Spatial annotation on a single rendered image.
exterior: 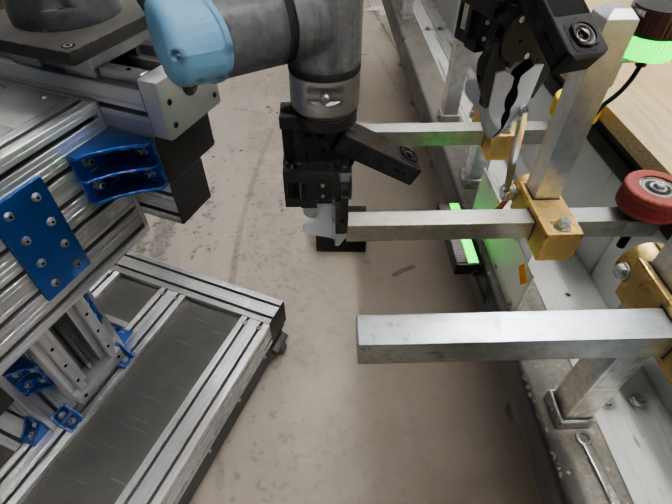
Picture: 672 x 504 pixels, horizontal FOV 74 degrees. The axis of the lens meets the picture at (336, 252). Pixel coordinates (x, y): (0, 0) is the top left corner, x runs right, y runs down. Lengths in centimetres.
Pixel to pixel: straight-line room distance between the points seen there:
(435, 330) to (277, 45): 27
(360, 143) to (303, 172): 7
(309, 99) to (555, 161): 34
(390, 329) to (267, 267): 138
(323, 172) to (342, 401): 98
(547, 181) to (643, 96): 35
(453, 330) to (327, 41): 28
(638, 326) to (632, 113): 53
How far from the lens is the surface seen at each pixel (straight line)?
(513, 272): 73
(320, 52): 45
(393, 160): 53
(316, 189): 54
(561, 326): 41
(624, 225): 73
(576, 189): 103
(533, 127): 89
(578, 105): 62
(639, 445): 81
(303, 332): 153
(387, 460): 134
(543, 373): 71
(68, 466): 126
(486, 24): 53
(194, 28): 39
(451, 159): 104
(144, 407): 125
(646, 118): 90
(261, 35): 41
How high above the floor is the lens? 126
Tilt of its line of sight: 46 degrees down
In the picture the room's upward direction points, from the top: straight up
